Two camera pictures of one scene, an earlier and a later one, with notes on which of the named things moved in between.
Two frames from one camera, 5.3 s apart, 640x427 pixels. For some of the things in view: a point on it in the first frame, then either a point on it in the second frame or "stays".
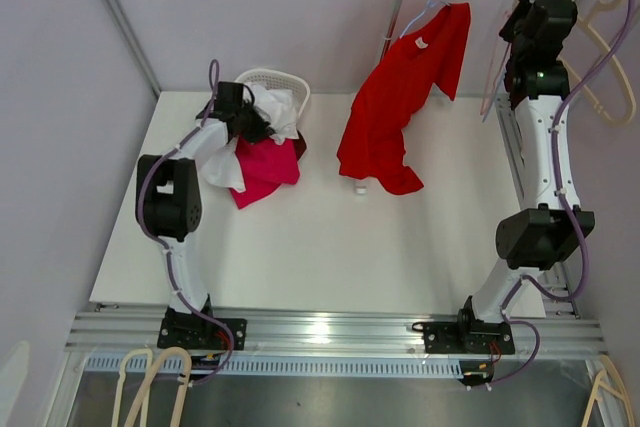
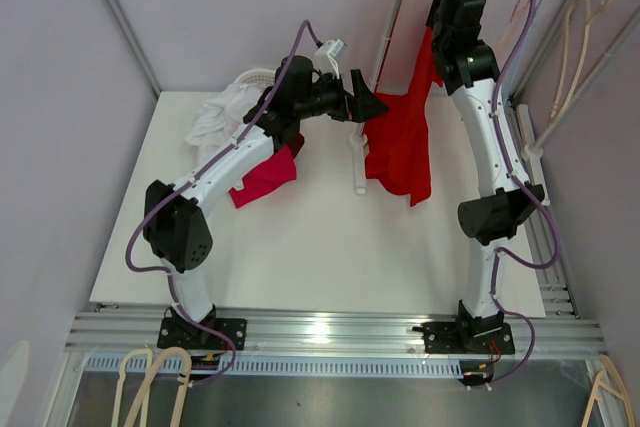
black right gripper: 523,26 -> 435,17
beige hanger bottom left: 183,380 stays
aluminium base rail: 94,333 stays
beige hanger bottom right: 609,366 stays
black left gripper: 261,130 -> 360,107
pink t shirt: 265,165 stays
